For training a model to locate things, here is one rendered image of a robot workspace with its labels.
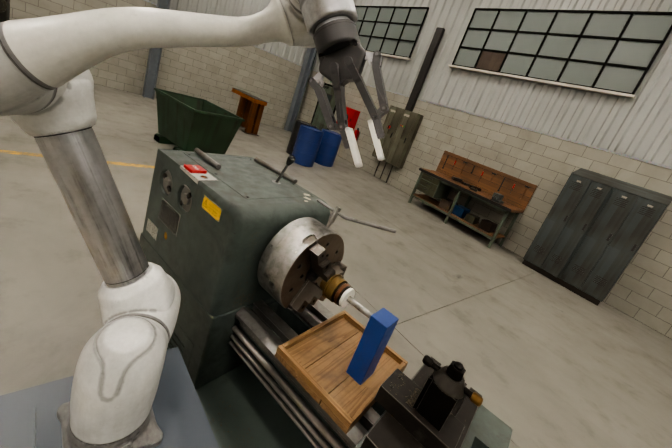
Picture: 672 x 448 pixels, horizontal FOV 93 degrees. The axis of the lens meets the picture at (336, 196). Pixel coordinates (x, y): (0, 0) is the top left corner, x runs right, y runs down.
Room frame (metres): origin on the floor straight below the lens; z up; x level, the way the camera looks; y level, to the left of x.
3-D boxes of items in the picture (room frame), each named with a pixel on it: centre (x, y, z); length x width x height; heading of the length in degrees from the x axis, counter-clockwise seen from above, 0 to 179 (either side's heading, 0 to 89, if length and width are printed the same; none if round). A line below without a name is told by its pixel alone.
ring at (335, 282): (0.95, -0.10, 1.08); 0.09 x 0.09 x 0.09; 56
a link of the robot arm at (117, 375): (0.53, 0.32, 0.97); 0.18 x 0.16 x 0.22; 21
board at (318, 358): (0.88, -0.21, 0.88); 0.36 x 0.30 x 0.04; 146
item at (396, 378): (0.66, -0.39, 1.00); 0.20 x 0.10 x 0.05; 56
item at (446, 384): (0.65, -0.41, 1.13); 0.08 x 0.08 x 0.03
